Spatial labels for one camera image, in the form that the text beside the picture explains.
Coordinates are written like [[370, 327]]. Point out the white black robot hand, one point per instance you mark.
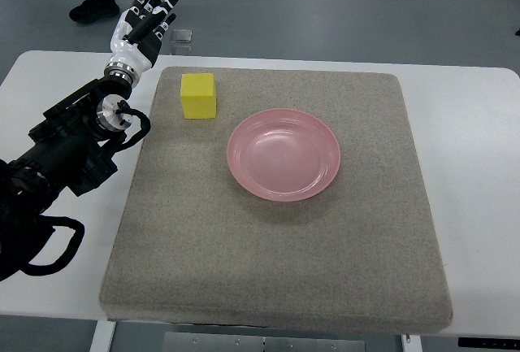
[[138, 38]]

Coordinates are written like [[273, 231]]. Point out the yellow foam block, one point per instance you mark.
[[198, 96]]

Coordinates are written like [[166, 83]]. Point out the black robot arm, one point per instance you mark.
[[73, 148]]

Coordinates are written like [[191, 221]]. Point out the small metal floor plate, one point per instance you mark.
[[181, 36]]

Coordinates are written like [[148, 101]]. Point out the pink plate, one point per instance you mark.
[[283, 155]]

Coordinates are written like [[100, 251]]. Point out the person's black left shoe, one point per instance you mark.
[[90, 11]]

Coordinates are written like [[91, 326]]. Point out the grey felt mat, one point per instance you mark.
[[195, 247]]

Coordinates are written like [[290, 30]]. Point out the white left table leg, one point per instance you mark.
[[103, 336]]

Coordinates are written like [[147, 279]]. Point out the black table control panel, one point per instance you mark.
[[488, 343]]

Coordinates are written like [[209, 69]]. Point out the metal table base bracket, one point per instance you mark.
[[184, 341]]

